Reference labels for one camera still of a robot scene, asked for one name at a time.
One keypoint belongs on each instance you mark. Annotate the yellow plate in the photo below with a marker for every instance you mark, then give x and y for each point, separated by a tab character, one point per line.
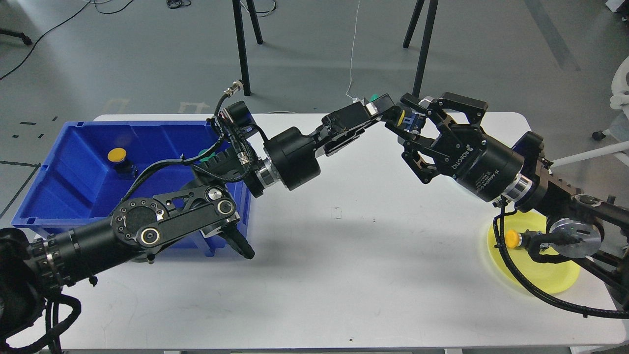
550	278

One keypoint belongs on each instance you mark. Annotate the black tripod right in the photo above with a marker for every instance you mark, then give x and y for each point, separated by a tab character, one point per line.
426	39

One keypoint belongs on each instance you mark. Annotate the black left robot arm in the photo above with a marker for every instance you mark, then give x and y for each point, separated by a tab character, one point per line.
170	199

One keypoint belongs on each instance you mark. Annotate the yellow push button in corner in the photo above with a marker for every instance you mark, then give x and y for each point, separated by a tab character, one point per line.
123	166

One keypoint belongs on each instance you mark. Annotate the white chair base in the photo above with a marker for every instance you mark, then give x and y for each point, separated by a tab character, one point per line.
618	128

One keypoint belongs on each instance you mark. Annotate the yellow push button switch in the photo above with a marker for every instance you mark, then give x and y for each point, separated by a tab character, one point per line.
520	241

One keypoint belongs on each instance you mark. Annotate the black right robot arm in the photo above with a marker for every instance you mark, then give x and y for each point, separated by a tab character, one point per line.
553	221

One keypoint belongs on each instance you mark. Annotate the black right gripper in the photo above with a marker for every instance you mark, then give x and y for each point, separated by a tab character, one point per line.
481	164

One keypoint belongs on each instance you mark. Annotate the blue plastic storage bin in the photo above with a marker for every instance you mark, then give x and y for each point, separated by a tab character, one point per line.
78	185

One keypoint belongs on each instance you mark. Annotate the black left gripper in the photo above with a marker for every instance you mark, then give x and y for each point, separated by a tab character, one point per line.
294	155

